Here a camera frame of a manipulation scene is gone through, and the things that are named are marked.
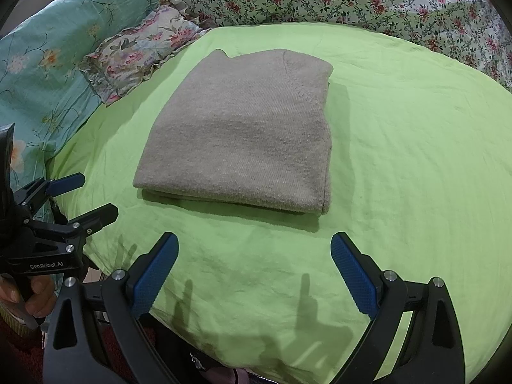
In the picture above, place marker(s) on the person's left hand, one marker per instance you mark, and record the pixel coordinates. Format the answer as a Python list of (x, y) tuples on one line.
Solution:
[(40, 296)]

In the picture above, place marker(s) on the beige knit sweater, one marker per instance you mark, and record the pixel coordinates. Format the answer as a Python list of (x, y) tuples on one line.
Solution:
[(248, 128)]

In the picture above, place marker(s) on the teal floral quilt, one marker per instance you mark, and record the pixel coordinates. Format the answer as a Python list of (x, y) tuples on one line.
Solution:
[(52, 48)]

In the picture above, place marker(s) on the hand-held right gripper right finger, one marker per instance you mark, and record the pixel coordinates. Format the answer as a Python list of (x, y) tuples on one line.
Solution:
[(356, 276)]

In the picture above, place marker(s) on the red flower print quilt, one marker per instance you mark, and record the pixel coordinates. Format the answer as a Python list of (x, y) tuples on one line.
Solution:
[(340, 0)]

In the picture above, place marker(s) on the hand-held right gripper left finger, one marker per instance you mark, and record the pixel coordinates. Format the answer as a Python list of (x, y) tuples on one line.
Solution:
[(154, 278)]

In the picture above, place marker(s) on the ruffled floral pillow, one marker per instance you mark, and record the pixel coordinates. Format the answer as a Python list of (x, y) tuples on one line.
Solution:
[(132, 56)]

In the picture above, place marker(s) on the lime green bed sheet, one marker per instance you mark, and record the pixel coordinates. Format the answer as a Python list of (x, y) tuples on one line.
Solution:
[(400, 168)]

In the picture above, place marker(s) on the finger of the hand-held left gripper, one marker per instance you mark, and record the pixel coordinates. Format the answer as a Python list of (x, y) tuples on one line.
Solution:
[(98, 216), (64, 184)]

